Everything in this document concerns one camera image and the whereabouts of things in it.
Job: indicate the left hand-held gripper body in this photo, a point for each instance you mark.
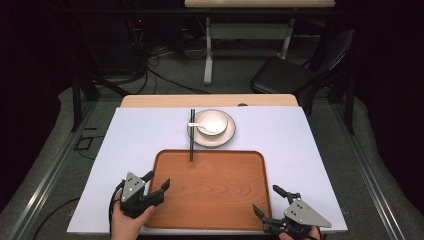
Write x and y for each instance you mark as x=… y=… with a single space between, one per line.
x=132 y=190

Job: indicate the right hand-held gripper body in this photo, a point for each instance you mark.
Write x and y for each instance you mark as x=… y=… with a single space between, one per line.
x=301 y=214

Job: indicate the person's right hand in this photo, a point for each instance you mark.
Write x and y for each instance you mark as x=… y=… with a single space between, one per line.
x=287 y=237

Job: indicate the person's left hand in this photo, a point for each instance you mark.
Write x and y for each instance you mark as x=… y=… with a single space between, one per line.
x=126 y=225

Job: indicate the white table cover sheet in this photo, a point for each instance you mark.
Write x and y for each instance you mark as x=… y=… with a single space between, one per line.
x=133 y=140

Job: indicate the black chopstick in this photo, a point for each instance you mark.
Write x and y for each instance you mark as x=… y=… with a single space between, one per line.
x=191 y=146

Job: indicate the brown wooden tray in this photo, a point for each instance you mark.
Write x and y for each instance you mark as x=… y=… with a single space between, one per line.
x=213 y=193

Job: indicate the white ceramic spoon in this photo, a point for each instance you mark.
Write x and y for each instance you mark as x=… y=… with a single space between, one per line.
x=200 y=126

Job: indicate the white round plate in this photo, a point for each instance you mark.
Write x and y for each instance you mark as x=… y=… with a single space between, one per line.
x=226 y=136

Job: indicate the white bowl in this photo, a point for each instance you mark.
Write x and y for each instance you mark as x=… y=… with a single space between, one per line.
x=215 y=120

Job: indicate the black metal stand legs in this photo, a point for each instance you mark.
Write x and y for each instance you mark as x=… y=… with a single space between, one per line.
x=77 y=100

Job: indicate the black chair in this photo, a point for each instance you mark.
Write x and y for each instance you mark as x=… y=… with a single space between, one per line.
x=283 y=76

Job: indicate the black floor bracket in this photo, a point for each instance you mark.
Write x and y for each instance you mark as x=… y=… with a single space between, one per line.
x=84 y=142

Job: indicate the aluminium floor rail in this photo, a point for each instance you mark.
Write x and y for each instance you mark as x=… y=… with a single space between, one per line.
x=50 y=173
x=370 y=180

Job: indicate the white metal table frame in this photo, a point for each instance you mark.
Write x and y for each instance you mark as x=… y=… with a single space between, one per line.
x=208 y=63

